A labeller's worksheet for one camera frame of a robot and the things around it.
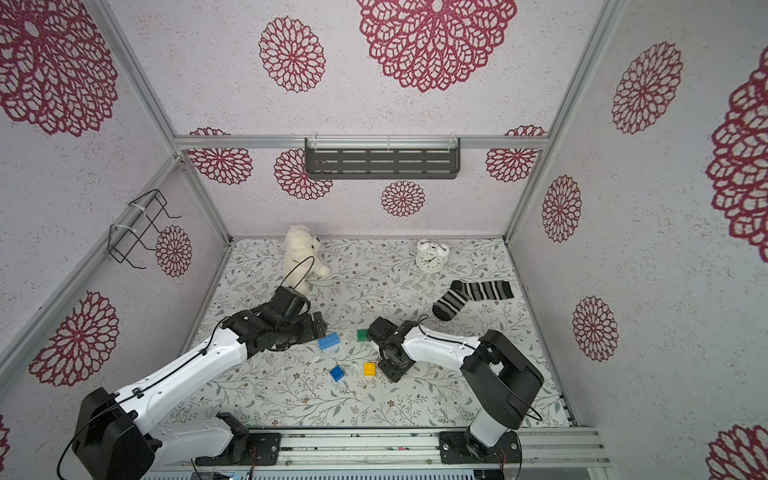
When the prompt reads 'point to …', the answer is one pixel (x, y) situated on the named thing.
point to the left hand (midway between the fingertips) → (313, 332)
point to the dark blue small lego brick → (337, 373)
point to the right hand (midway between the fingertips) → (393, 366)
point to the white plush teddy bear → (300, 260)
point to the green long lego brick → (362, 335)
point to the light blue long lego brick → (329, 341)
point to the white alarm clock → (431, 257)
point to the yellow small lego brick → (370, 369)
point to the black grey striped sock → (462, 291)
